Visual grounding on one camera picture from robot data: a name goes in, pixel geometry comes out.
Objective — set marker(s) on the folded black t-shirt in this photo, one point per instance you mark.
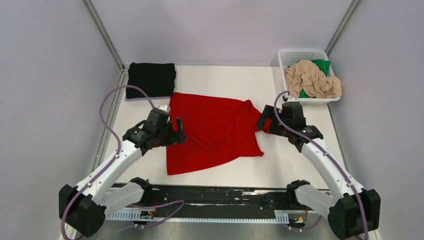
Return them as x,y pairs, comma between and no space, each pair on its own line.
157,80

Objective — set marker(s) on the red t-shirt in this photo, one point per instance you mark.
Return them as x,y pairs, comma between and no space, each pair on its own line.
218,130

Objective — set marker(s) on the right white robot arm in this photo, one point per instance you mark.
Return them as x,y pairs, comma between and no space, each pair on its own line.
350,209

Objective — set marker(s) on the white slotted cable duct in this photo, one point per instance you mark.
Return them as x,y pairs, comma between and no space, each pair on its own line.
138,216

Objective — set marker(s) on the beige t-shirt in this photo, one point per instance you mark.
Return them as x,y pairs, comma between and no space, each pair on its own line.
307,76

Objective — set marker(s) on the white plastic laundry basket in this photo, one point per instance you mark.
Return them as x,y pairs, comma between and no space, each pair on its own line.
288,57

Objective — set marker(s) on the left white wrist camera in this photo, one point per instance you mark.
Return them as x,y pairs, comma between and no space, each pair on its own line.
164,107

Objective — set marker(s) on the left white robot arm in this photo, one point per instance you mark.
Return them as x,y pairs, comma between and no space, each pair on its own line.
85,206

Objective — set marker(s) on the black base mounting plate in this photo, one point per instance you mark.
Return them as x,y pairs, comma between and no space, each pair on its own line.
220,201

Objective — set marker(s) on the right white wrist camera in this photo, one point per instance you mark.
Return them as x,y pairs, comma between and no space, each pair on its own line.
289,98

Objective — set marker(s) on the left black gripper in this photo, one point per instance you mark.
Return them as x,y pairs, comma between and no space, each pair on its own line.
175,137

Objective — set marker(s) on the green t-shirt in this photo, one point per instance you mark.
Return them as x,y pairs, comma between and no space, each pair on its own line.
324,66

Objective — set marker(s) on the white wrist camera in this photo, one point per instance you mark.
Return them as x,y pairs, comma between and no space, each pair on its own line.
289,98
164,107

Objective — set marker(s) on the left aluminium frame post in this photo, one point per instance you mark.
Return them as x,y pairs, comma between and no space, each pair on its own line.
94,15

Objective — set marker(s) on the aluminium frame post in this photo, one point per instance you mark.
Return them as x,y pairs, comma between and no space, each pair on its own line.
354,4
94,15

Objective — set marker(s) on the right aluminium frame post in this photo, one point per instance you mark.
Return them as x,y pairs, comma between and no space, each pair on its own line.
354,4

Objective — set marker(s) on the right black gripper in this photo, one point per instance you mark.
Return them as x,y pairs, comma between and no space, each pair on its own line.
267,113

